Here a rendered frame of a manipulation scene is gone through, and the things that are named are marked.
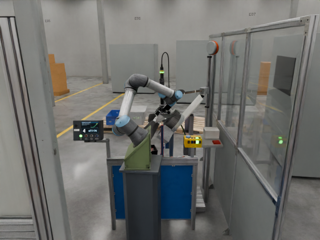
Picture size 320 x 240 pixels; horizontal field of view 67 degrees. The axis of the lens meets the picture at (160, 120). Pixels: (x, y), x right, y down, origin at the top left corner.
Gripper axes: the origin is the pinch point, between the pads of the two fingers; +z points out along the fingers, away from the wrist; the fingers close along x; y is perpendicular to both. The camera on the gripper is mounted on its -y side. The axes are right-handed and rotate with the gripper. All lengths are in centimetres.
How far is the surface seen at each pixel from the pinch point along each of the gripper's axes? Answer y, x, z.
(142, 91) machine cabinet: 147, -82, 719
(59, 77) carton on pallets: 83, -406, 707
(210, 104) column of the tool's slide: 29, 59, 34
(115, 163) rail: 69, -47, -41
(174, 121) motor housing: 38.9, 13.2, -3.0
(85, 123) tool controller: 27, -71, -43
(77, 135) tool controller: 38, -79, -46
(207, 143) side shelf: 65, 50, -5
